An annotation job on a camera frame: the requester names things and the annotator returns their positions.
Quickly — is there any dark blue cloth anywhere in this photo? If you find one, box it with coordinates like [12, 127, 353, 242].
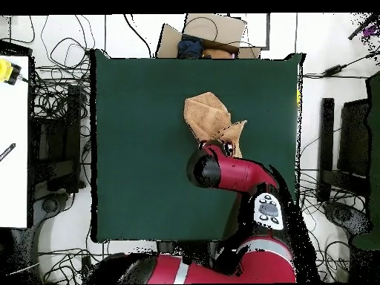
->
[177, 35, 204, 59]

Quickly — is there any purple object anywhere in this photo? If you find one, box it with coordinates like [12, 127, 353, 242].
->
[363, 23, 380, 40]

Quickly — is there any green cloth on side table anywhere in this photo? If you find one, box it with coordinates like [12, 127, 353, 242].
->
[351, 71, 380, 251]

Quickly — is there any black power adapter with cable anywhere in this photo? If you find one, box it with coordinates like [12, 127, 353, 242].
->
[302, 51, 380, 79]

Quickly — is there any white side table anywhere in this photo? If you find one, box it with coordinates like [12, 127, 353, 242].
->
[0, 54, 30, 229]

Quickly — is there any white panel with dark frame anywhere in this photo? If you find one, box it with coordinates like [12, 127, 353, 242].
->
[228, 13, 271, 50]

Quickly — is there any black cable tangle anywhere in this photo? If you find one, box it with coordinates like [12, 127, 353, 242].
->
[38, 240, 158, 285]
[296, 168, 357, 284]
[29, 14, 97, 125]

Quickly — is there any black marker pen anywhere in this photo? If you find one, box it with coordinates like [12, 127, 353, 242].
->
[0, 142, 16, 163]

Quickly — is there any brown cardboard box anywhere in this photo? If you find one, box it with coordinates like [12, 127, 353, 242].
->
[155, 13, 262, 59]

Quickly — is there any yellow and black tool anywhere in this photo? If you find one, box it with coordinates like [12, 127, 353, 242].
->
[0, 58, 29, 86]

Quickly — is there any orange terry towel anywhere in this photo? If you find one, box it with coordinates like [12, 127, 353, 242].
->
[183, 91, 248, 159]

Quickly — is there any black equipment stand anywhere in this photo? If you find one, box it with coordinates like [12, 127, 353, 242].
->
[29, 84, 87, 194]

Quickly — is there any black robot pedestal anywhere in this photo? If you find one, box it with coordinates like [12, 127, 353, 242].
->
[156, 240, 214, 256]

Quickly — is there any black monitor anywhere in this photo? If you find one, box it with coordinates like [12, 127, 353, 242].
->
[336, 98, 372, 197]

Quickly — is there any dark green table cloth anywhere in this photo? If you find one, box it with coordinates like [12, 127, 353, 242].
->
[90, 48, 305, 244]

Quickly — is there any black rod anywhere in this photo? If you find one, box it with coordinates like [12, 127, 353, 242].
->
[347, 12, 380, 41]

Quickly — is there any orange cloth in box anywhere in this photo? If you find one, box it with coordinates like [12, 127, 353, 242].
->
[202, 47, 234, 59]

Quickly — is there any black upright bar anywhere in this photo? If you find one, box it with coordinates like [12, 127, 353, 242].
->
[316, 97, 335, 203]

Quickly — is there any grey wheeled stand base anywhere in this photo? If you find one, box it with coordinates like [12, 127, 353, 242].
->
[29, 191, 72, 244]
[323, 200, 372, 238]

